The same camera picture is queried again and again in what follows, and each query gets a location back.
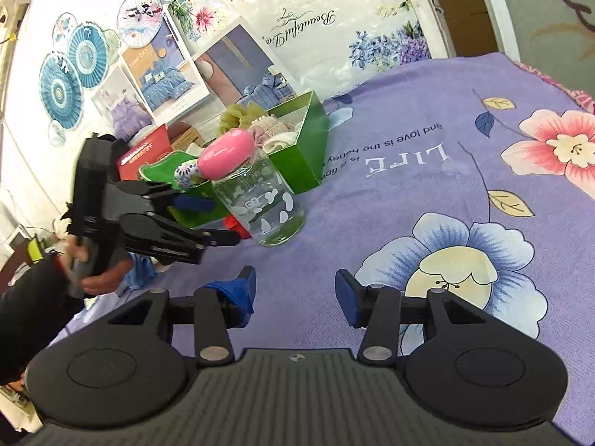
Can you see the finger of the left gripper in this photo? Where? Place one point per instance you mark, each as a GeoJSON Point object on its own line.
{"type": "Point", "coordinates": [136, 196]}
{"type": "Point", "coordinates": [154, 236]}

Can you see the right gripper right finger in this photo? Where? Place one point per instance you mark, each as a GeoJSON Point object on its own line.
{"type": "Point", "coordinates": [381, 310]}

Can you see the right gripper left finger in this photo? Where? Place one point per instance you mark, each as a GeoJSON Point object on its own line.
{"type": "Point", "coordinates": [214, 309]}

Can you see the blue fluffy towel roll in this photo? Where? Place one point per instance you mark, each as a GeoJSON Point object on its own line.
{"type": "Point", "coordinates": [141, 274]}

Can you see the floral patterned cloth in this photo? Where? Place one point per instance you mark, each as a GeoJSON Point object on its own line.
{"type": "Point", "coordinates": [188, 175]}

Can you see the beige knitted soft item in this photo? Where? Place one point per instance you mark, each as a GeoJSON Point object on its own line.
{"type": "Point", "coordinates": [266, 127]}

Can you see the black sleeved forearm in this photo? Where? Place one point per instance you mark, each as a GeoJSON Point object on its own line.
{"type": "Point", "coordinates": [33, 312]}

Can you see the red small soft ball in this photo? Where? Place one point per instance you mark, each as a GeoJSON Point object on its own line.
{"type": "Point", "coordinates": [233, 225]}

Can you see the person left hand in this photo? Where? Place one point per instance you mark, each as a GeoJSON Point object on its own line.
{"type": "Point", "coordinates": [93, 285]}

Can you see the red food box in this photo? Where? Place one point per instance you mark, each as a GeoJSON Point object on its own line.
{"type": "Point", "coordinates": [153, 143]}

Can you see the purple bedding poster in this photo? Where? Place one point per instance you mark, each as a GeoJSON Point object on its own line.
{"type": "Point", "coordinates": [119, 103]}

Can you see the glass jar pink lid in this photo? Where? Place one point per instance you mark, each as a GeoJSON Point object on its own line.
{"type": "Point", "coordinates": [252, 189]}

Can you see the teal round paper fan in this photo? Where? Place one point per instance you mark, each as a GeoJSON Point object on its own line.
{"type": "Point", "coordinates": [60, 90]}

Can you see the blue bedding poster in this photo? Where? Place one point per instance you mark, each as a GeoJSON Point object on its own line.
{"type": "Point", "coordinates": [166, 78]}

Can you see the blue round paper fan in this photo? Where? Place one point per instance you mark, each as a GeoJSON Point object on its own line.
{"type": "Point", "coordinates": [88, 51]}

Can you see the navy bedding poster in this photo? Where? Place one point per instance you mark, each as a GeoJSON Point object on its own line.
{"type": "Point", "coordinates": [239, 68]}

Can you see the purple floral tablecloth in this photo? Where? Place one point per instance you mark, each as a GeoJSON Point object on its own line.
{"type": "Point", "coordinates": [468, 175]}

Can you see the green cardboard box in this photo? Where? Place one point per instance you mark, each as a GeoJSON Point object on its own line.
{"type": "Point", "coordinates": [300, 164]}

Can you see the white round paper fan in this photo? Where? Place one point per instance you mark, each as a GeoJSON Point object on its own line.
{"type": "Point", "coordinates": [138, 21]}

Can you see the floral bedding package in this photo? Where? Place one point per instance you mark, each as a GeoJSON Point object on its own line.
{"type": "Point", "coordinates": [329, 46]}

